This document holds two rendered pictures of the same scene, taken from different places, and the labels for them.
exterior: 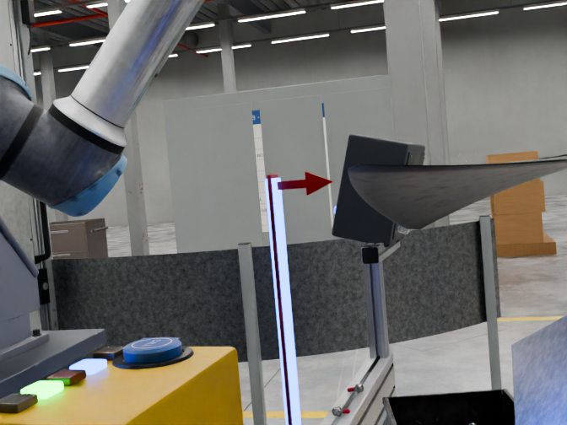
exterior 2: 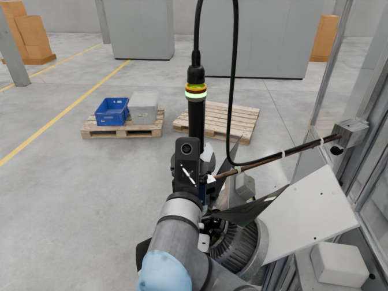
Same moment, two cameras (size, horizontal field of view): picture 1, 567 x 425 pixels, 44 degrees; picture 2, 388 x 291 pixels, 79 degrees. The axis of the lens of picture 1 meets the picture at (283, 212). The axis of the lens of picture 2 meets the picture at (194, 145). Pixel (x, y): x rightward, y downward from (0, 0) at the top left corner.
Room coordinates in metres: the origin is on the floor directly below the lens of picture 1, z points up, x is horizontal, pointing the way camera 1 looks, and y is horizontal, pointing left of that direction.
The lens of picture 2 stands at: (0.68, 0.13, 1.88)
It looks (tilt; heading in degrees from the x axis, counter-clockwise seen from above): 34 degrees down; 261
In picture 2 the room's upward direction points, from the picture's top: straight up
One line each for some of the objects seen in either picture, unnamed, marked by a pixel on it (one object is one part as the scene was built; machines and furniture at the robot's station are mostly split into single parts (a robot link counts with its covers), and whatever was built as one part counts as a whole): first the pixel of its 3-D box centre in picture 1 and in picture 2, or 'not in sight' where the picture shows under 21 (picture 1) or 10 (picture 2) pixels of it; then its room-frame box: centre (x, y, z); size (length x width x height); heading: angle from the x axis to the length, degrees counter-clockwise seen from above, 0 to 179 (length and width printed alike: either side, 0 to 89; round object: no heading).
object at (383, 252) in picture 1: (382, 247); not in sight; (1.32, -0.18, 1.04); 0.24 x 0.03 x 0.03; 162
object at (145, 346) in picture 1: (153, 352); not in sight; (0.48, 0.10, 1.08); 0.04 x 0.04 x 0.02
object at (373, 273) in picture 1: (375, 300); not in sight; (1.22, -0.15, 0.96); 0.03 x 0.03 x 0.20; 72
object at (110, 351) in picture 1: (110, 353); not in sight; (0.49, 0.13, 1.08); 0.02 x 0.02 x 0.01; 72
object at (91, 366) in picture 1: (88, 366); not in sight; (0.46, 0.14, 1.08); 0.02 x 0.02 x 0.01; 72
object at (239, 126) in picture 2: not in sight; (218, 119); (-0.28, -3.24, 0.07); 1.20 x 1.00 x 0.15; 150
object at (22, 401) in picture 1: (15, 403); not in sight; (0.39, 0.16, 1.08); 0.02 x 0.02 x 0.01; 72
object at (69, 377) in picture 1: (66, 377); not in sight; (0.44, 0.14, 1.08); 0.02 x 0.02 x 0.01; 72
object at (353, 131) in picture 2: not in sight; (349, 133); (0.00, -0.50, 1.44); 0.10 x 0.07 x 0.09; 17
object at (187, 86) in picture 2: not in sight; (196, 92); (0.61, -0.32, 1.70); 0.04 x 0.04 x 0.03
